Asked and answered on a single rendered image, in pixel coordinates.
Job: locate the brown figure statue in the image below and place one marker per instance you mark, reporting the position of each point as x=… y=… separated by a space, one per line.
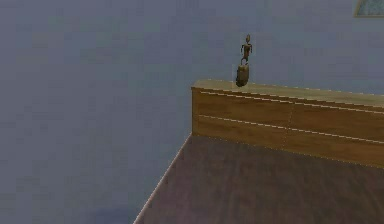
x=243 y=71

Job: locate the brown wooden chest of drawers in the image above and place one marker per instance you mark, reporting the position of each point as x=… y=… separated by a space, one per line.
x=286 y=120

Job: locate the framed wall picture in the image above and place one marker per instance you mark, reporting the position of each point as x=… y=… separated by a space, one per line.
x=370 y=8

